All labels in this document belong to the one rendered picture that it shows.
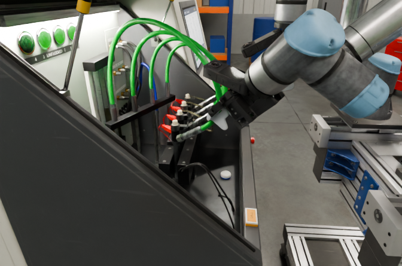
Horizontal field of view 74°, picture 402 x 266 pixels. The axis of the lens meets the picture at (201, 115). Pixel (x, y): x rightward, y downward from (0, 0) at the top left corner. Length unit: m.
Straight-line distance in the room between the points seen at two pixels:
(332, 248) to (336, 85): 1.40
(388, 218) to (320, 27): 0.54
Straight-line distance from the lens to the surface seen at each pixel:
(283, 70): 0.45
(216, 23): 7.26
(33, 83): 0.54
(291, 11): 0.72
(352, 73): 0.47
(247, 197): 0.81
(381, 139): 1.28
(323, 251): 1.75
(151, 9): 1.15
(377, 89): 0.49
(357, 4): 1.17
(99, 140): 0.52
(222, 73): 0.55
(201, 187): 1.01
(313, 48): 0.42
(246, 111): 0.55
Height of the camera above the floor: 1.48
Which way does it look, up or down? 25 degrees down
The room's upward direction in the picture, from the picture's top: straight up
